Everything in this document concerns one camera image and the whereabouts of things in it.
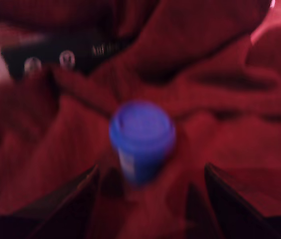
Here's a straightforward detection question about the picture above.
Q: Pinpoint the blue coffee capsule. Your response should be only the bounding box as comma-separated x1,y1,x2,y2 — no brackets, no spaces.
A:
109,100,176,187

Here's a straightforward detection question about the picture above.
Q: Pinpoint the dark box with flag print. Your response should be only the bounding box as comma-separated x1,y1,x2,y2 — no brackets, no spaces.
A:
0,32,135,88

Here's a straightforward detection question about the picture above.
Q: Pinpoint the dark red fleece cloth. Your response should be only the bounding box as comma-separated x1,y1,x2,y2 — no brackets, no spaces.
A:
0,0,281,239

